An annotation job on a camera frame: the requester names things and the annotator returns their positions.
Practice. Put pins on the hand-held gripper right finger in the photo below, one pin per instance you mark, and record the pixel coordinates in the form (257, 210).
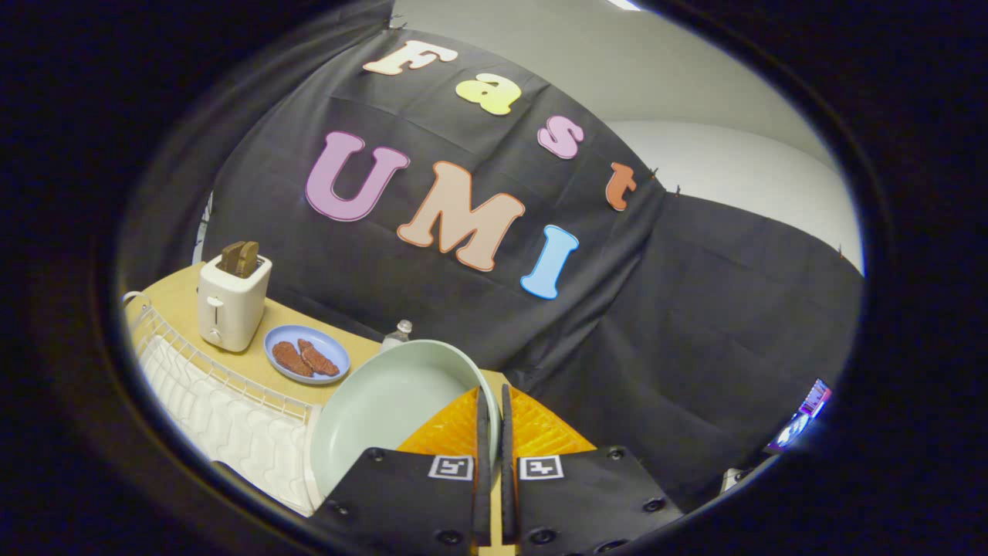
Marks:
(507, 463)

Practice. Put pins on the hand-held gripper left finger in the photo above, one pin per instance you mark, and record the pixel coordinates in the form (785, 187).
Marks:
(483, 463)

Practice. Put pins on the pale green plate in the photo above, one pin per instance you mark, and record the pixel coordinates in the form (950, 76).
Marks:
(386, 409)

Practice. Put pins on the blue plate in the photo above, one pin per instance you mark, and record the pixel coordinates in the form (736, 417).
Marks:
(307, 354)

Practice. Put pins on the clear plastic bottle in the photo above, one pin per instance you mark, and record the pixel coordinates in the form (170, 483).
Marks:
(397, 337)

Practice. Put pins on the black backdrop cloth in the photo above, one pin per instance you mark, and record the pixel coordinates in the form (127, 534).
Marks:
(494, 270)

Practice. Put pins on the brown bread piece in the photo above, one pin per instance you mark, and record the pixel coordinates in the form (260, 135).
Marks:
(291, 359)
(318, 358)

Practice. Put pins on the white toaster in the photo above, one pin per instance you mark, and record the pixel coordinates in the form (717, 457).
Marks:
(230, 307)

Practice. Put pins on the lit screen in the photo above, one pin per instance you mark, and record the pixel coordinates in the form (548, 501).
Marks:
(803, 417)

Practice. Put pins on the brown toast slice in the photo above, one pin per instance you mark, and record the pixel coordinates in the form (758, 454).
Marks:
(248, 260)
(232, 258)

